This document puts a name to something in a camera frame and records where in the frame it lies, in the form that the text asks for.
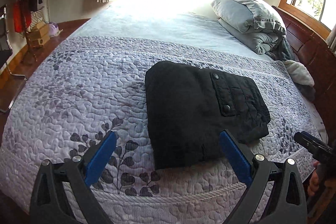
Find black pants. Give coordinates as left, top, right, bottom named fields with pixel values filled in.
left=145, top=61, right=270, bottom=170

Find person's right hand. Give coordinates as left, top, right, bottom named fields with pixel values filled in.
left=307, top=161, right=323, bottom=197

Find grey leaf-pattern quilt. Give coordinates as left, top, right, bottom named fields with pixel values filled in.
left=1, top=36, right=319, bottom=223

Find white fleece cloth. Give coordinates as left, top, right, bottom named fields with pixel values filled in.
left=283, top=60, right=315, bottom=87

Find dark wooden headboard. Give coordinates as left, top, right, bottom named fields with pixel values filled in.
left=274, top=7, right=336, bottom=139

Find black mesh chair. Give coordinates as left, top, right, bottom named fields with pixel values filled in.
left=0, top=5, right=27, bottom=114

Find folded grey blanket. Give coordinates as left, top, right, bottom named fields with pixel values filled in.
left=219, top=19, right=278, bottom=55

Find cardboard box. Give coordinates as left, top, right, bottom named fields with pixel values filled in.
left=29, top=22, right=50, bottom=48

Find light blue bed sheet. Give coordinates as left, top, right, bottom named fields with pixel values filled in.
left=71, top=5, right=272, bottom=61

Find grey pillow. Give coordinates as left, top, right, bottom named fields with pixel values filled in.
left=211, top=0, right=286, bottom=35

